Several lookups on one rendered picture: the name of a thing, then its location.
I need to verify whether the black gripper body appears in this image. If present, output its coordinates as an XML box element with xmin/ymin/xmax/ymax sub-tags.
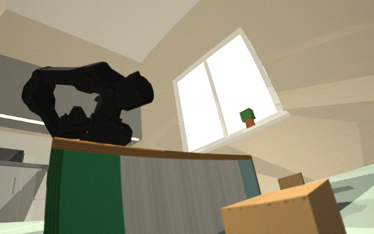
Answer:
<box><xmin>84</xmin><ymin>107</ymin><xmax>133</xmax><ymax>146</ymax></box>

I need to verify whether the tan cardboard box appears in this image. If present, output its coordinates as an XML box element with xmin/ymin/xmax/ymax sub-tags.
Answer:
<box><xmin>221</xmin><ymin>179</ymin><xmax>347</xmax><ymax>234</ymax></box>

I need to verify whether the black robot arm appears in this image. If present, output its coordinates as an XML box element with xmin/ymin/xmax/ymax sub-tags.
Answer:
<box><xmin>22</xmin><ymin>61</ymin><xmax>154</xmax><ymax>141</ymax></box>

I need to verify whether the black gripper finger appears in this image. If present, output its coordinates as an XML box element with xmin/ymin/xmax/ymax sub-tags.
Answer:
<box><xmin>88</xmin><ymin>135</ymin><xmax>125</xmax><ymax>146</ymax></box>

